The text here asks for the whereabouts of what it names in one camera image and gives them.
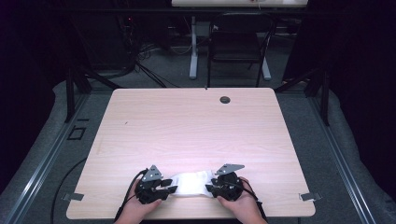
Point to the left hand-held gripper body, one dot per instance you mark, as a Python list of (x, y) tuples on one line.
[(151, 190)]

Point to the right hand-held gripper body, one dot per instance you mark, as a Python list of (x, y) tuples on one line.
[(229, 186)]

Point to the person's left hand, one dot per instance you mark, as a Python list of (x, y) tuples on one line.
[(137, 210)]

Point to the person's right hand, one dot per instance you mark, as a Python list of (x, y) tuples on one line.
[(244, 205)]

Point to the round table grommet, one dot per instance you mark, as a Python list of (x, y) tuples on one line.
[(224, 100)]

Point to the black folding chair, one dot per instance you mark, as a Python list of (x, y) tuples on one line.
[(238, 46)]

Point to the white desk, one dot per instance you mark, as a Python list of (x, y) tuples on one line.
[(236, 3)]

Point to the grey metal table bracket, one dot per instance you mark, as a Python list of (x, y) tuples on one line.
[(73, 196), (310, 196)]

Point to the aluminium floor rail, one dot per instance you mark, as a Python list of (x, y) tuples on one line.
[(40, 165), (339, 161)]

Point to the black frame post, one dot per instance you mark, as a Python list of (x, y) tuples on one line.
[(323, 96), (70, 93)]

